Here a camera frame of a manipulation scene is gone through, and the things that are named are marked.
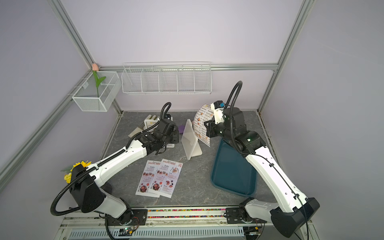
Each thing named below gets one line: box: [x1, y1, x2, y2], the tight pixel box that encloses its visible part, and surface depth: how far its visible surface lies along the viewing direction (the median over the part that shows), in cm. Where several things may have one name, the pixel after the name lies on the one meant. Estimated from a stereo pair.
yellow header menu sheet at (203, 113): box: [192, 103, 214, 147], surface depth 73 cm
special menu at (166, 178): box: [148, 158, 184, 199], surface depth 88 cm
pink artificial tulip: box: [92, 63, 107, 98], surface depth 92 cm
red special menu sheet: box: [135, 160, 162, 198], surface depth 88 cm
